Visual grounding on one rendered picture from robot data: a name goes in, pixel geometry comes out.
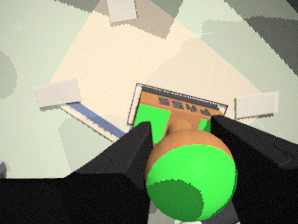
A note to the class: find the cream paper card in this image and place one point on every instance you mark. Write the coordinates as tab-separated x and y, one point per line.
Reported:
130	44

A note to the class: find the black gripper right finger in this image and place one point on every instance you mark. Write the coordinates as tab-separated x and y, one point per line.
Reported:
267	166

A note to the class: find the green and orange rubber stamp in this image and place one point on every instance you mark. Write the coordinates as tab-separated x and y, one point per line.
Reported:
190	175

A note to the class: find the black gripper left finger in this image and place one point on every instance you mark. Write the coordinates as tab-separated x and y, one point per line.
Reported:
109	189

